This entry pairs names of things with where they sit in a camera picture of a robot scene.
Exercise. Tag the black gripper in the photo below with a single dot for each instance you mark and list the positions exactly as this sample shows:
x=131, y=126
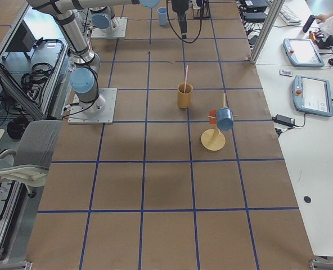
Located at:
x=180, y=6

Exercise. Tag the light blue plastic cup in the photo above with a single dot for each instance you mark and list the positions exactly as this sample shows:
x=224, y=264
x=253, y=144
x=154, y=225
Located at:
x=162, y=16

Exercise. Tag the pink chopstick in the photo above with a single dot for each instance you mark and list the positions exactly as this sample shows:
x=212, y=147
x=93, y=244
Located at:
x=185, y=79

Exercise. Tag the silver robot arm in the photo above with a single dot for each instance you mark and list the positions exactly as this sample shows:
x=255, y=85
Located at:
x=104, y=19
x=84, y=56

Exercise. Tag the bamboo chopstick holder cup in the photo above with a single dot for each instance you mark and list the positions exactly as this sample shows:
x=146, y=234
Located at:
x=184, y=99

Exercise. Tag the orange hanging cup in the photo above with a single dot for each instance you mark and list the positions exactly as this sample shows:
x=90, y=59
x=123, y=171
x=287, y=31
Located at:
x=212, y=117

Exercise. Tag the dark blue hanging cup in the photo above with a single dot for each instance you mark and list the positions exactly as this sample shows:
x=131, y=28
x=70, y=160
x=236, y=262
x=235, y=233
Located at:
x=224, y=118

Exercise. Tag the wooden cup rack stand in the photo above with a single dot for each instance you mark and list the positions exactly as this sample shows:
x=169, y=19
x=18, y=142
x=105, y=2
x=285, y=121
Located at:
x=214, y=139

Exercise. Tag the white keyboard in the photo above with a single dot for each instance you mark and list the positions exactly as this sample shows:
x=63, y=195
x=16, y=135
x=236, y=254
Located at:
x=288, y=16

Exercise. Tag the small white label box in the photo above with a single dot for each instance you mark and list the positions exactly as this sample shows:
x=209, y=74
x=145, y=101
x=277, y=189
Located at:
x=286, y=73

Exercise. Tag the upper teach pendant tablet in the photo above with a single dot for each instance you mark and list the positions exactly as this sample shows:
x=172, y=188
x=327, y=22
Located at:
x=302, y=53

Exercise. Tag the teach pendant tablet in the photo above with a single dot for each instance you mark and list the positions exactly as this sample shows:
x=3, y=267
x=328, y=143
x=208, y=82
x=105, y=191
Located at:
x=302, y=53
x=312, y=95

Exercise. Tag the black handheld controller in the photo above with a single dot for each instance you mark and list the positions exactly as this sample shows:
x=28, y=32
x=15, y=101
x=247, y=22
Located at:
x=308, y=23

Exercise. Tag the black power adapter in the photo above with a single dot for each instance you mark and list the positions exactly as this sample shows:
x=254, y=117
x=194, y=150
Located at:
x=284, y=120

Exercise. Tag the lower teach pendant tablet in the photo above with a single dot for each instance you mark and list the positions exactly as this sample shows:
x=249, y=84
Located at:
x=312, y=95

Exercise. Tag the grey office chair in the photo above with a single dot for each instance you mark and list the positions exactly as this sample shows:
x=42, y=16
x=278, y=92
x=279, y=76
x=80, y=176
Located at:
x=30, y=162

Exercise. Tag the black round table cap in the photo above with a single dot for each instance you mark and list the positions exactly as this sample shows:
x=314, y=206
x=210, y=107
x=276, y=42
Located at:
x=307, y=199

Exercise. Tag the aluminium frame post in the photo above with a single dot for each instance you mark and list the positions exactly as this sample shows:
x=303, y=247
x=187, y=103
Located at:
x=266, y=28

